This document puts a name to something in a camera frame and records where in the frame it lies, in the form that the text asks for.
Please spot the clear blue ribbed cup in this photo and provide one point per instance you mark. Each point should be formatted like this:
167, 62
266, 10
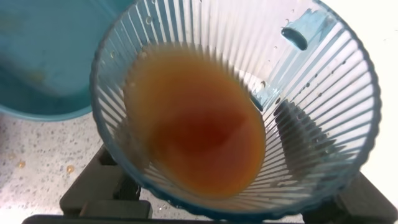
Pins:
311, 77

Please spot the brown liquid drops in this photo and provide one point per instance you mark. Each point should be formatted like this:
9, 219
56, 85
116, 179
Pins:
70, 169

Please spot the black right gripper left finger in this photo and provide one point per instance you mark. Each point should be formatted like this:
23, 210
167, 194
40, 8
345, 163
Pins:
99, 189

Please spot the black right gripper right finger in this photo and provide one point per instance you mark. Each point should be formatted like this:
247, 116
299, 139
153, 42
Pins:
363, 205

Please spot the teal square plastic basin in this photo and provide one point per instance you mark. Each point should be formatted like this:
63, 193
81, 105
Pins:
46, 62

